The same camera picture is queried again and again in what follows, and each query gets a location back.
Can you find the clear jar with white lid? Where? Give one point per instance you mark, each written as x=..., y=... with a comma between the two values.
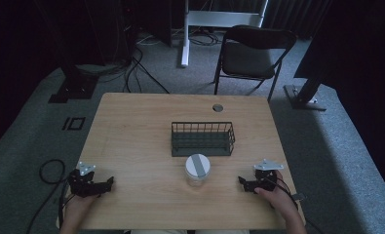
x=197, y=169

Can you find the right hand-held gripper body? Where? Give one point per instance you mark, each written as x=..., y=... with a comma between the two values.
x=265, y=177

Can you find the grey round table grommet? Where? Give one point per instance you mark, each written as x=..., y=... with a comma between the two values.
x=217, y=108

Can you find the black stand with bolted base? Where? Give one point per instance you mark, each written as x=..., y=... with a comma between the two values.
x=305, y=94

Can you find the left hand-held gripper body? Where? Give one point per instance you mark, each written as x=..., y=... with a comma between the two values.
x=82, y=182

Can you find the black stand with flat base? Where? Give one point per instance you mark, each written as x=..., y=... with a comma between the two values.
x=74, y=86

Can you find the person's left hand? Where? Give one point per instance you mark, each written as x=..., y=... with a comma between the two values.
x=78, y=204

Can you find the person's right hand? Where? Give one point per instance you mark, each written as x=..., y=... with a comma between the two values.
x=277, y=198

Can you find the white desk frame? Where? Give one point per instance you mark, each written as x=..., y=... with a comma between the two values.
x=209, y=18

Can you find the black folding chair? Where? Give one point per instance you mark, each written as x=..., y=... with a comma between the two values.
x=250, y=58

